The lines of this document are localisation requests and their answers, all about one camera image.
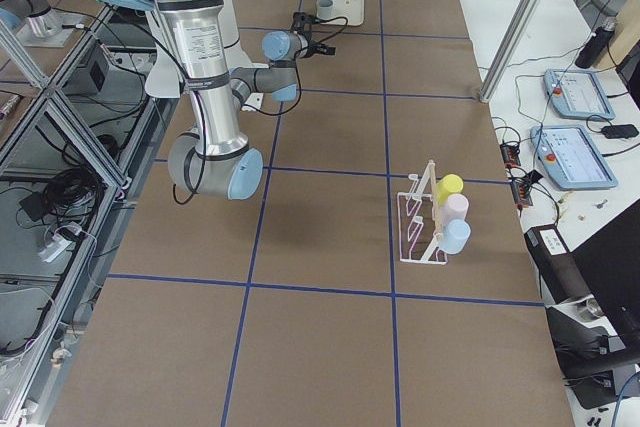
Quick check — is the white wire cup rack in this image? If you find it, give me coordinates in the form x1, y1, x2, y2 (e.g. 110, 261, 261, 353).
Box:
396, 159, 448, 265

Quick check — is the yellow plastic cup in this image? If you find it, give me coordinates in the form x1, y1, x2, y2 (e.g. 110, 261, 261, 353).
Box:
436, 173, 464, 205

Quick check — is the grey plastic cup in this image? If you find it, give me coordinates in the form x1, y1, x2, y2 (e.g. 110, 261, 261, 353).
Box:
316, 0, 333, 21

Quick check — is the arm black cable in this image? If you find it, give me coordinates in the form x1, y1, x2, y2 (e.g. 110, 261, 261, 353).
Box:
239, 15, 350, 117

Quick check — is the black desktop box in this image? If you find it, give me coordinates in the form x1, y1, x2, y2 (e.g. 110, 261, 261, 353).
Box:
524, 224, 591, 303

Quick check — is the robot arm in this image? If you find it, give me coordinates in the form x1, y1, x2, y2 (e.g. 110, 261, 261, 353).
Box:
98, 0, 317, 200
1, 0, 71, 48

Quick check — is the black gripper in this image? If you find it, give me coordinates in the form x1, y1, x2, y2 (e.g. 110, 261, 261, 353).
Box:
292, 11, 318, 58

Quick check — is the pink plastic cup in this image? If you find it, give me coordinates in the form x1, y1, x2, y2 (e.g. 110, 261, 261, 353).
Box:
441, 193, 469, 224

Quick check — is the near teach pendant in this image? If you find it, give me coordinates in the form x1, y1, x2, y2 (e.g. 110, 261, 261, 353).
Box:
530, 125, 618, 191

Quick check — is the aluminium frame post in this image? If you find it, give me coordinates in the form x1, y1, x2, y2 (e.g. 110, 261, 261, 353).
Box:
479, 0, 541, 103

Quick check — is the light blue plastic cup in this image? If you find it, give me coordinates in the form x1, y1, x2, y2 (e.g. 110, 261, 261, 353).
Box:
439, 219, 471, 255

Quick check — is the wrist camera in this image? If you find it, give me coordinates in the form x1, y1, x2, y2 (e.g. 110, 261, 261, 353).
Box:
313, 43, 336, 56

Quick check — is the teach pendant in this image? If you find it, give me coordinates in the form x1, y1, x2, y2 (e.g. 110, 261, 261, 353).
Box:
543, 69, 615, 120
530, 125, 618, 191

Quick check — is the cream serving tray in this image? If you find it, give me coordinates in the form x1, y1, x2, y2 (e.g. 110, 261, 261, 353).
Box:
324, 0, 365, 26

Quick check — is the black drink bottle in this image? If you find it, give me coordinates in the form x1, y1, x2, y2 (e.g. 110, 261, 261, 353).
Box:
575, 17, 617, 69

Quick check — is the black monitor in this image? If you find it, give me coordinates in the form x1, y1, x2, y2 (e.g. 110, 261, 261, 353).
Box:
573, 202, 639, 346

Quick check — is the black power adapter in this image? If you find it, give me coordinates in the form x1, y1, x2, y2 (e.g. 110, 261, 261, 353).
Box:
600, 124, 639, 139

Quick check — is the far teach pendant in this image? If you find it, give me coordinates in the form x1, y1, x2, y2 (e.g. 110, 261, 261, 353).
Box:
543, 69, 615, 120

